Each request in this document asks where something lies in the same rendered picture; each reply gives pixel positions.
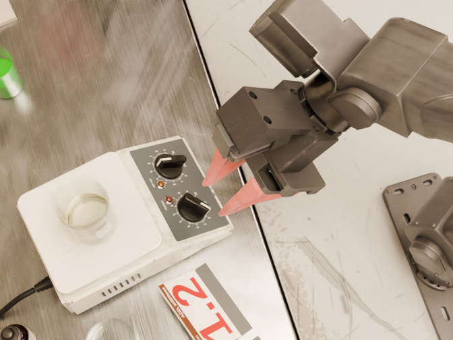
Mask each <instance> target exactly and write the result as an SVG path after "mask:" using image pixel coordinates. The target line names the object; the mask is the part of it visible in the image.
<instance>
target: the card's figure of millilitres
mask: <svg viewBox="0 0 453 340"><path fill-rule="evenodd" d="M165 287H166V288H167V289H168V291H169V292H170V294H171V295H172V296H173V298H174V299H175V301H176V302H177V303H178V305H179V307H180V308H181V309H182V311H183V312H184V314H185V315H186V317H187V318H188V319H189V321H190V322H191V324H192V325H193V327H194V328H195V329H196V331H197V332H198V334H199V335H200V337H201V338H202V339H203V340H230V339H232V338H233V337H236V336H237V335H236V333H235V332H234V330H233V329H232V328H231V326H230V325H229V323H228V322H227V321H226V319H225V318H224V316H223V315H222V314H221V313H220V311H219V309H218V308H217V307H216V305H215V304H214V302H213V301H212V300H211V299H210V297H209V295H208V294H207V293H206V291H205V290H204V288H203V287H202V286H201V285H200V283H199V281H198V280H197V279H196V277H195V276H194V275H193V273H192V274H190V275H188V276H186V277H183V278H181V279H178V280H176V281H174V282H172V283H169V284H168V285H165Z"/></svg>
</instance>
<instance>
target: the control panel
mask: <svg viewBox="0 0 453 340"><path fill-rule="evenodd" d="M129 152H130V155H131V157H132V159H133V161H134V162H135V164H136V166H137V168H138V170H139V172H140V173H141V175H142V177H143V179H144V181H145V183H146V185H147V186H148V189H149V191H150V193H151V195H152V196H153V198H154V200H155V202H156V204H157V206H158V207H159V209H160V211H161V213H162V215H163V217H164V219H165V221H166V222H167V225H168V226H169V229H170V230H171V232H172V234H173V236H174V238H175V239H176V240H177V242H180V241H182V240H185V239H188V238H191V237H194V236H197V235H200V234H203V233H206V232H209V231H212V230H215V229H218V228H221V227H224V226H227V225H229V222H228V220H227V218H226V217H225V216H221V217H220V216H219V215H218V213H219V212H220V210H221V207H220V205H219V204H218V202H217V200H216V199H215V197H214V195H213V193H212V191H211V189H210V187H209V186H203V185H202V182H203V180H204V176H203V175H202V173H201V171H200V170H199V168H198V166H197V164H196V163H195V161H194V159H193V157H192V155H191V153H190V151H189V150H188V148H187V146H186V145H185V143H184V141H183V139H182V138H181V139H177V140H172V141H169V142H164V143H161V144H156V145H153V146H148V147H144V148H139V149H136V150H132V151H129ZM161 154H171V155H185V156H186V158H187V160H186V162H185V163H184V164H183V166H182V168H183V170H182V173H181V174H180V176H179V177H178V178H176V179H167V178H165V177H163V176H161V175H160V174H159V173H158V171H157V170H156V167H155V160H156V158H157V157H158V156H159V155H161ZM159 181H163V182H164V187H160V186H159V185H158V182H159ZM185 193H189V194H191V195H193V196H195V197H196V198H199V199H200V200H201V201H203V202H205V203H206V204H209V205H210V208H211V209H210V211H209V212H208V213H207V215H205V216H204V218H203V219H202V220H201V221H198V222H190V221H187V220H186V219H184V218H183V217H182V216H181V215H180V213H179V211H178V203H179V201H180V199H181V198H182V197H183V195H184V194H185ZM167 196H171V197H172V198H173V201H172V202H167V200H166V197H167Z"/></svg>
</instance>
